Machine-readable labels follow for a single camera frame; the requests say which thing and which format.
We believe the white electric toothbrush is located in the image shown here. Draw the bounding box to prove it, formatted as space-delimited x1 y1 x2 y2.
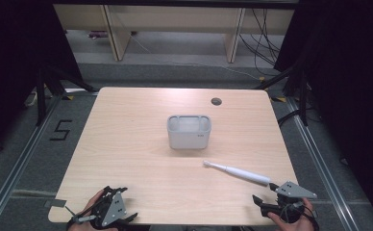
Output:
202 160 272 187

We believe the black metal stand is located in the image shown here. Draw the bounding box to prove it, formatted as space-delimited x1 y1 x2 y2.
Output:
254 63 311 127
35 64 97 127

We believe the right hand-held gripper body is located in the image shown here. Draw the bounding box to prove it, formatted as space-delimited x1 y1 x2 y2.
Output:
260 180 318 224

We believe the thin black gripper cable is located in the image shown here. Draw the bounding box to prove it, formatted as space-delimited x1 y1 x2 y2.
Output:
64 206 94 223

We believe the small purple object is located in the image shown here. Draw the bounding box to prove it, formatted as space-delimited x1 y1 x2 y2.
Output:
87 30 110 39

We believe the thick black floor cable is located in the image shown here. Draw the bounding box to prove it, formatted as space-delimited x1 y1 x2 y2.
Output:
277 109 302 127

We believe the thin white floor cable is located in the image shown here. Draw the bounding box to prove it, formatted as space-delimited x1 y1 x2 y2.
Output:
128 33 263 82

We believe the bundle of black cables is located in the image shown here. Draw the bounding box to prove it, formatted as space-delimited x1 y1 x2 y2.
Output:
238 9 283 77

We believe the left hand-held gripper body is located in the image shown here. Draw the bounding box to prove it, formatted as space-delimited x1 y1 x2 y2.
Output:
90 191 128 230

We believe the aluminium floor rail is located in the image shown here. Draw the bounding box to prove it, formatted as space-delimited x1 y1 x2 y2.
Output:
286 95 353 231
0 95 64 231

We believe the black curtain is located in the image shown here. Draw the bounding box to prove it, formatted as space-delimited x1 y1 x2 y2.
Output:
273 0 373 222
0 0 84 162

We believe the person's right hand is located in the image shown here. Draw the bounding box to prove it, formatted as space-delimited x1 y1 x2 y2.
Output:
266 197 319 231

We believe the white toothbrush holder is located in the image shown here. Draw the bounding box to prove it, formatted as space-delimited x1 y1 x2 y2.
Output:
166 115 212 150

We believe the person's left hand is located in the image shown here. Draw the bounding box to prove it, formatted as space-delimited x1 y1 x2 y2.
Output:
68 190 118 231

